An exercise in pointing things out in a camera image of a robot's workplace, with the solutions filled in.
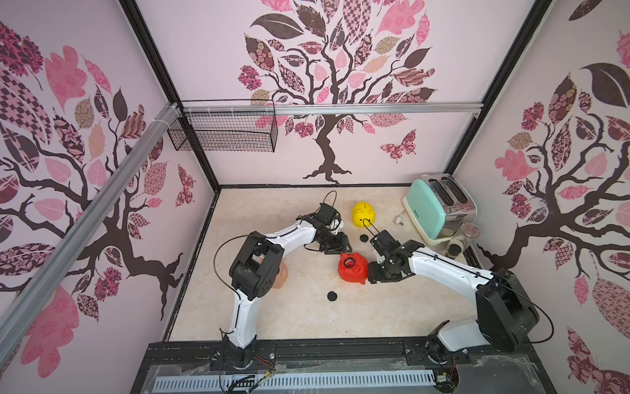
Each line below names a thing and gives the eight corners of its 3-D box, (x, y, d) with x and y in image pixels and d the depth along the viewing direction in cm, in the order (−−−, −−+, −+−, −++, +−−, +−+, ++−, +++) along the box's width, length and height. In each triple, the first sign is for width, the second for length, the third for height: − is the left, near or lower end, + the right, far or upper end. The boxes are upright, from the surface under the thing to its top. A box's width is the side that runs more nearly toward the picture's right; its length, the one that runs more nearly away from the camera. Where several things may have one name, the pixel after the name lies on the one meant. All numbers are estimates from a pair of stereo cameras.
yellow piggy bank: (353, 229, 106) (356, 216, 99) (352, 214, 111) (354, 200, 104) (372, 229, 106) (375, 216, 99) (369, 214, 111) (372, 200, 104)
